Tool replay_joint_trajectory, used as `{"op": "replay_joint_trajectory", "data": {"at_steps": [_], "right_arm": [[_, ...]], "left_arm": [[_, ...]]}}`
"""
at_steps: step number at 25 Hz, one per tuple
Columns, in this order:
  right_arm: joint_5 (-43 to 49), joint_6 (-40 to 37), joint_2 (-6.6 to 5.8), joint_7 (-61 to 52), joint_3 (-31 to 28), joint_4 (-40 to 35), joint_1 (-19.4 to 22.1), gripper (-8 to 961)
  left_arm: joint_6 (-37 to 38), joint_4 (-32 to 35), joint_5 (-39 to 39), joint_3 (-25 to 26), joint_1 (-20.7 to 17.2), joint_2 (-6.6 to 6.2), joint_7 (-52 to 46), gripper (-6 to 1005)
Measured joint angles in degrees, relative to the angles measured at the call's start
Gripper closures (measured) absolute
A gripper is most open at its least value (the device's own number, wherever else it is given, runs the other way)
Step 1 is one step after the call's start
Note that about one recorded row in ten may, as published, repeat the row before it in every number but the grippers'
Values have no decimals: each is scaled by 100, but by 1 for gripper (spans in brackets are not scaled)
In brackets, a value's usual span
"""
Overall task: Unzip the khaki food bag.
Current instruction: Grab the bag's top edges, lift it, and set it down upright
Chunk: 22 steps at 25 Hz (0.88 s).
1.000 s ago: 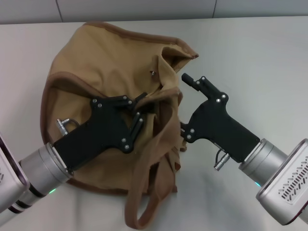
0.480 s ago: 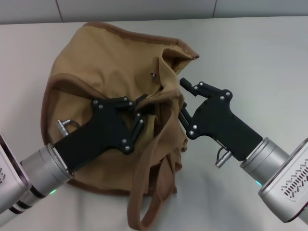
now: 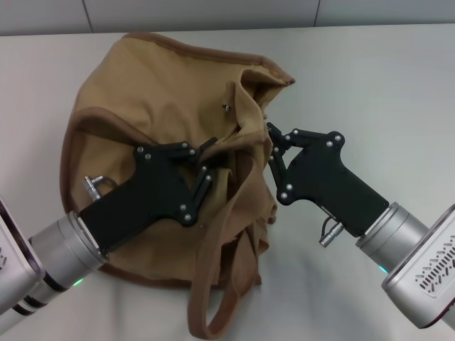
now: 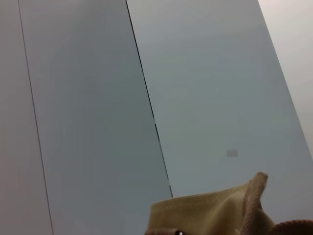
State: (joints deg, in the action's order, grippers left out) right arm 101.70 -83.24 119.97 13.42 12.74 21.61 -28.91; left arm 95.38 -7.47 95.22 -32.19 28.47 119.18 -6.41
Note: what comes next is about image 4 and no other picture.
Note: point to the khaki canvas food bag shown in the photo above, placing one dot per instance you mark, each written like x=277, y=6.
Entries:
x=200, y=210

